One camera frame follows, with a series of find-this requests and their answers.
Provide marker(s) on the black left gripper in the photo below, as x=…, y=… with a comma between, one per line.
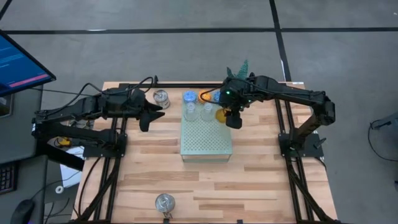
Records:
x=133, y=104

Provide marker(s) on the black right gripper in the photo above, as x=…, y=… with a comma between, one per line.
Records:
x=236, y=93

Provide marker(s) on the amber glass candle holder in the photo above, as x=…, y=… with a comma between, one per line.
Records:
x=220, y=116

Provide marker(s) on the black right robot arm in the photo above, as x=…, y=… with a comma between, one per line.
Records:
x=295, y=93

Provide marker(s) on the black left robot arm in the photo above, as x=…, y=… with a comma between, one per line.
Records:
x=77, y=107

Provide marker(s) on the green perforated metal shelf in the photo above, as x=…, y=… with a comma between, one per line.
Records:
x=205, y=140

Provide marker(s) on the snake plant in white pot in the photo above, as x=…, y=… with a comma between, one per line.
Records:
x=244, y=68

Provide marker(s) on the white label strip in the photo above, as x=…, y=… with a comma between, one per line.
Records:
x=298, y=82

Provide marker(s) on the yellow connector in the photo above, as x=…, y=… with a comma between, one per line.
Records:
x=63, y=141

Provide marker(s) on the white paper sheet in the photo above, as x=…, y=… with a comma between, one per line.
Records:
x=70, y=174

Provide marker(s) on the white tape roll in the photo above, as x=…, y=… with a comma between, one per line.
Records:
x=59, y=188

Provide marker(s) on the grey desk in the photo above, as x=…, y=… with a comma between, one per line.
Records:
x=21, y=140

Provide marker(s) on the blue-lit computer monitor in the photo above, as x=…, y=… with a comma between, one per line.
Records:
x=18, y=65

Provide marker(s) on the dark grey stand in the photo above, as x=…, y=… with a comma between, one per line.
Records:
x=385, y=121

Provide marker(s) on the black keyboard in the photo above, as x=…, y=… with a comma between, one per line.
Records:
x=7, y=179

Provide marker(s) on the black computer mouse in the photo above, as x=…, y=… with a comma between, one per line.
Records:
x=23, y=211

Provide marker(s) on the black aluminium table frame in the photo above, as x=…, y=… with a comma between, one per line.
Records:
x=174, y=85

